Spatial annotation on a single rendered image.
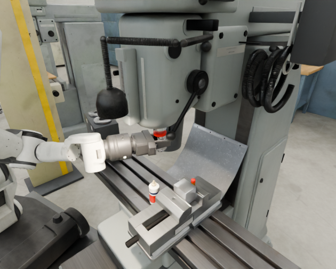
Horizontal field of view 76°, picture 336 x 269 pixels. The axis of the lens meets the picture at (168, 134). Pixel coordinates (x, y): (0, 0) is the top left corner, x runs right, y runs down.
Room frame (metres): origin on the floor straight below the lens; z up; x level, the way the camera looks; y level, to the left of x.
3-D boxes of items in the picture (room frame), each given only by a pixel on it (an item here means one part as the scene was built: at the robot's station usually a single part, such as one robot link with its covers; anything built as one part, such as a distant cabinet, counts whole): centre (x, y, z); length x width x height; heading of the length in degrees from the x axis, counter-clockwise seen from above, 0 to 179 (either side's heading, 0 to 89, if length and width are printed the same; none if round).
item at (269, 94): (0.70, -0.30, 1.45); 0.18 x 0.16 x 0.21; 132
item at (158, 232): (0.55, -0.04, 1.02); 0.35 x 0.15 x 0.11; 131
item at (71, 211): (0.90, 0.58, 0.50); 0.20 x 0.05 x 0.20; 60
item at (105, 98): (0.47, 0.13, 1.45); 0.07 x 0.07 x 0.06
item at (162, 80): (0.67, 0.02, 1.47); 0.21 x 0.19 x 0.32; 42
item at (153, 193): (0.63, 0.05, 1.02); 0.04 x 0.04 x 0.11
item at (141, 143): (0.63, 0.12, 1.23); 0.13 x 0.12 x 0.10; 20
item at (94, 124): (1.03, 0.36, 1.07); 0.22 x 0.12 x 0.20; 32
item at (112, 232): (0.66, 0.03, 0.83); 0.50 x 0.35 x 0.12; 132
